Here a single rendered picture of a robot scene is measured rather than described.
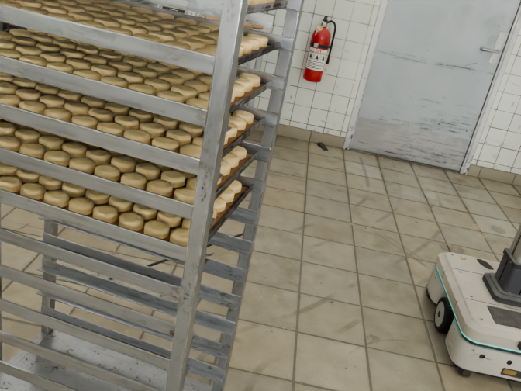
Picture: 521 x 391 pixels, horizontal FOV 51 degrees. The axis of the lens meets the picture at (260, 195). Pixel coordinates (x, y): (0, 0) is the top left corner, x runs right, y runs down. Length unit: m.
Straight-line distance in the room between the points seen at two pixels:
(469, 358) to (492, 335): 0.14
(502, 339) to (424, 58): 2.88
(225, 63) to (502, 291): 1.94
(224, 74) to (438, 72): 4.00
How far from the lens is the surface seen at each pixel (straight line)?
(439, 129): 4.91
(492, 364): 2.45
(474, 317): 2.38
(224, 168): 1.20
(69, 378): 1.83
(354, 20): 4.62
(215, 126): 0.90
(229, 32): 0.86
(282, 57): 1.31
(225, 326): 1.63
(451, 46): 4.78
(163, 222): 1.12
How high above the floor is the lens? 1.41
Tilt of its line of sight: 24 degrees down
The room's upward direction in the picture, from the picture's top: 12 degrees clockwise
